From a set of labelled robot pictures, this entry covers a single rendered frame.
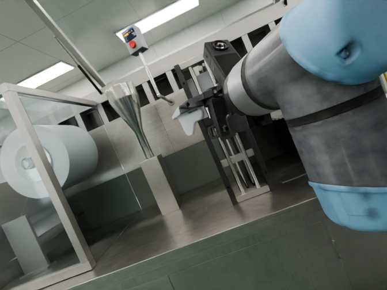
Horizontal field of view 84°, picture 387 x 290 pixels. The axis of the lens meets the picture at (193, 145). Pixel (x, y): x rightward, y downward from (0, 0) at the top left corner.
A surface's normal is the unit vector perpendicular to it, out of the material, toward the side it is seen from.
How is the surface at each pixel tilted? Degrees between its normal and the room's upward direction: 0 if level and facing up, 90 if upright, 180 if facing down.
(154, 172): 90
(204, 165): 90
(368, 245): 90
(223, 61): 58
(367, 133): 90
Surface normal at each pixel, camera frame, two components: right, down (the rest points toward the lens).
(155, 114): -0.09, 0.09
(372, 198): -0.36, 0.25
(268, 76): -0.86, 0.46
